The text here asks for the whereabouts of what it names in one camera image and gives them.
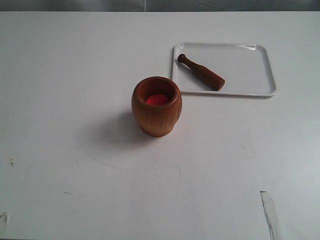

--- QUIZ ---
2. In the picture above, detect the brown wooden pestle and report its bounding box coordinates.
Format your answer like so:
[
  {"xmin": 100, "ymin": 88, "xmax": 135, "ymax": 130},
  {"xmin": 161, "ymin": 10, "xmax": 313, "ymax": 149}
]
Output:
[{"xmin": 177, "ymin": 54, "xmax": 226, "ymax": 91}]

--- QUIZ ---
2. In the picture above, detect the wooden mortar cup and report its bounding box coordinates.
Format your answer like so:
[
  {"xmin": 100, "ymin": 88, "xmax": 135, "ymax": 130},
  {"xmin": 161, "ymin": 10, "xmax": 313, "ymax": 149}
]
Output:
[{"xmin": 131, "ymin": 76, "xmax": 183, "ymax": 137}]

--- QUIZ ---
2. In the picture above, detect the red ball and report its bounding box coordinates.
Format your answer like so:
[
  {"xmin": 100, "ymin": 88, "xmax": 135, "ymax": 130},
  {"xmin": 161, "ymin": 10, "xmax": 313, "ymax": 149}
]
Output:
[{"xmin": 145, "ymin": 94, "xmax": 170, "ymax": 106}]

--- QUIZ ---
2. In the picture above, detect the white plastic tray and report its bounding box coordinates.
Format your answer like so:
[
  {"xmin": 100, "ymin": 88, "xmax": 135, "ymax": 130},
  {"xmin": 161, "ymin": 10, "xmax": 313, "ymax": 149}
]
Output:
[{"xmin": 171, "ymin": 42, "xmax": 276, "ymax": 98}]

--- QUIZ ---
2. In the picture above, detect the clear tape strip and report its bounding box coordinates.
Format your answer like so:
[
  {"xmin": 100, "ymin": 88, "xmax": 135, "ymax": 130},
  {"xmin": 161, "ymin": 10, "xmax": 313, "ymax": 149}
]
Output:
[{"xmin": 260, "ymin": 191, "xmax": 283, "ymax": 240}]

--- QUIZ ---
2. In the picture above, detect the white backdrop curtain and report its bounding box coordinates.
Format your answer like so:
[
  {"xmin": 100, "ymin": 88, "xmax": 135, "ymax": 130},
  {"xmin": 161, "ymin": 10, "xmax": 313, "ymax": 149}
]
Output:
[{"xmin": 0, "ymin": 0, "xmax": 320, "ymax": 12}]

